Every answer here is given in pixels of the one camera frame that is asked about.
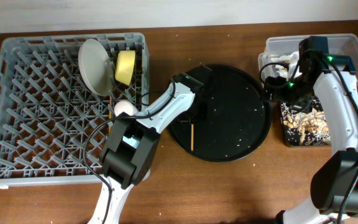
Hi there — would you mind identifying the wooden chopstick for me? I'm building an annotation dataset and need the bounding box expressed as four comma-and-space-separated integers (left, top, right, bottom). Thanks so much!
108, 97, 113, 119
190, 124, 195, 152

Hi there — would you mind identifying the white paper napkin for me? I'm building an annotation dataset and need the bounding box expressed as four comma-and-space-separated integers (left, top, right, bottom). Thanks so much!
271, 51, 300, 72

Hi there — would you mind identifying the pink plastic cup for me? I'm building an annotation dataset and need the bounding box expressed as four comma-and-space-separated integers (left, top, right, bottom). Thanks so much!
114, 100, 139, 116

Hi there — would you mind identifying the yellow small bowl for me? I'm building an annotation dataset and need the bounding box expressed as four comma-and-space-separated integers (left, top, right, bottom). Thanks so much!
115, 50, 135, 86

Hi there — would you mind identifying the white round plate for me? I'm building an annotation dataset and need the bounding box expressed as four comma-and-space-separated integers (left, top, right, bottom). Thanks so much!
78, 39, 113, 96

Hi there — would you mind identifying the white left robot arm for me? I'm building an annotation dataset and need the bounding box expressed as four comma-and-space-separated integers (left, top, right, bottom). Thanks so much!
90, 65, 213, 223

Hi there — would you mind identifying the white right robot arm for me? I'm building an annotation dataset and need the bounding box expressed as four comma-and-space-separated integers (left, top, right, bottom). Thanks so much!
259, 34, 358, 223

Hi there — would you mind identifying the black rectangular waste tray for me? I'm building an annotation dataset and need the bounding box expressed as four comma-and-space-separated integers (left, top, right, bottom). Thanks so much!
280, 97, 331, 146

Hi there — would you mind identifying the clear plastic waste bin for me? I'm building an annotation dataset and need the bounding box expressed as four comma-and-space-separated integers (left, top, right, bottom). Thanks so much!
259, 34, 358, 101

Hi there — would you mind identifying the grey plastic dishwasher rack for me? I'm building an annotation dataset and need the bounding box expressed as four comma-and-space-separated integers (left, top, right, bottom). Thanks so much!
0, 33, 149, 188

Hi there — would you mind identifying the round black serving tray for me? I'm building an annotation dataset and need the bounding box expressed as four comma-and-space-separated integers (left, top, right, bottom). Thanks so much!
169, 64, 272, 162

